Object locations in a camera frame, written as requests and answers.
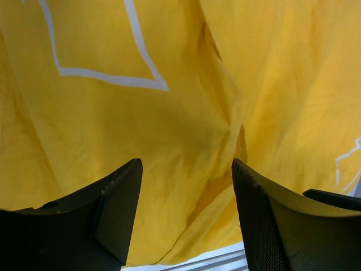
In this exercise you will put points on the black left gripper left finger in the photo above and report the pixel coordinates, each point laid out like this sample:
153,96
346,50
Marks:
89,229

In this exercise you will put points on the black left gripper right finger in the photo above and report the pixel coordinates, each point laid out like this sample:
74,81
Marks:
284,230

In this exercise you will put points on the yellow Pikachu pillowcase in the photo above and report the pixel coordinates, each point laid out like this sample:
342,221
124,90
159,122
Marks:
185,86

